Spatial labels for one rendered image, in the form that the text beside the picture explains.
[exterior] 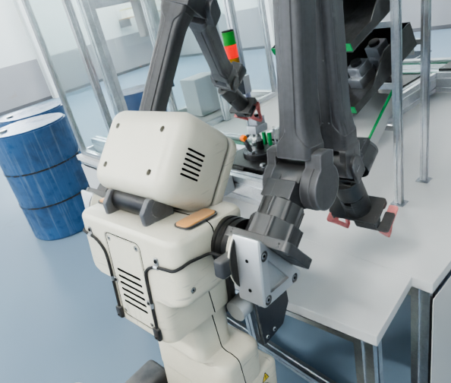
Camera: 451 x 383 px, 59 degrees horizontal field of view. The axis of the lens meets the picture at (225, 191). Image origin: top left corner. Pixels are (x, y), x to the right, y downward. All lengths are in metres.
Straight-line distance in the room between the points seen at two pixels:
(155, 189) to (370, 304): 0.58
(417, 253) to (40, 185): 2.93
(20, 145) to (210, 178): 2.83
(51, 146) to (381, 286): 2.86
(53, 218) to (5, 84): 8.79
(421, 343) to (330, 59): 0.80
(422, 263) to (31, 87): 11.81
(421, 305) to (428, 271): 0.09
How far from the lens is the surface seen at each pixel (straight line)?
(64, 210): 3.56
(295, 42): 0.60
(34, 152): 3.41
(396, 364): 1.99
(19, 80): 12.27
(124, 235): 0.68
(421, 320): 1.16
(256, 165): 1.45
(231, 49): 1.65
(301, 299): 1.00
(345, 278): 1.05
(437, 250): 1.14
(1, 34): 12.28
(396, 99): 1.20
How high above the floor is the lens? 1.53
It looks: 26 degrees down
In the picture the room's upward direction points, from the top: 13 degrees counter-clockwise
